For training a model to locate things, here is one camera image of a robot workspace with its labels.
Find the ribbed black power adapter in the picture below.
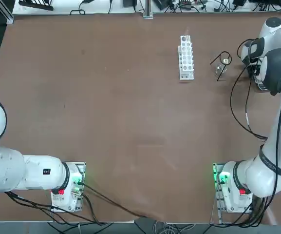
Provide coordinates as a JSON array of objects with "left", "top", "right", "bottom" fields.
[{"left": 153, "top": 0, "right": 173, "bottom": 11}]

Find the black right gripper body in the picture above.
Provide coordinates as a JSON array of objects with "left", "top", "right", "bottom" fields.
[{"left": 248, "top": 63, "right": 262, "bottom": 79}]

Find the black wire tripod stand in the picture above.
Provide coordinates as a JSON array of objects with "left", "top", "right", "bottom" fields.
[{"left": 210, "top": 51, "right": 233, "bottom": 81}]

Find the white cable bundle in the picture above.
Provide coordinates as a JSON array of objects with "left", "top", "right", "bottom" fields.
[{"left": 152, "top": 220, "right": 196, "bottom": 234}]

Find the black left base cable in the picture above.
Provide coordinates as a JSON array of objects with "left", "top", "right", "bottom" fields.
[{"left": 78, "top": 181, "right": 149, "bottom": 218}]

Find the aluminium frame rail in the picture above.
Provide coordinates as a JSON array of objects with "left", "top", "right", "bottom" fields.
[{"left": 0, "top": 0, "right": 15, "bottom": 24}]

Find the black looped cable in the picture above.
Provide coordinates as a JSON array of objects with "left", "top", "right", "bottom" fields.
[{"left": 70, "top": 0, "right": 94, "bottom": 16}]

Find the aluminium post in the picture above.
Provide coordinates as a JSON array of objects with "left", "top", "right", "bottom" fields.
[{"left": 142, "top": 0, "right": 154, "bottom": 20}]

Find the glass alcohol lamp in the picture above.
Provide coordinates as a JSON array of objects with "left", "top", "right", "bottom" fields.
[{"left": 214, "top": 58, "right": 229, "bottom": 77}]

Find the white test tube rack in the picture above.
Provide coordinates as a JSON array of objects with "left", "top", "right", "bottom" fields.
[{"left": 178, "top": 35, "right": 195, "bottom": 81}]

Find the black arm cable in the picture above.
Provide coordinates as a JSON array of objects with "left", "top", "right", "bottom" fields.
[
  {"left": 244, "top": 70, "right": 269, "bottom": 139},
  {"left": 229, "top": 38, "right": 269, "bottom": 141}
]

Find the black floor cable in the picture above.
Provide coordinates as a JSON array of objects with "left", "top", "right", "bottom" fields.
[{"left": 5, "top": 191, "right": 107, "bottom": 226}]

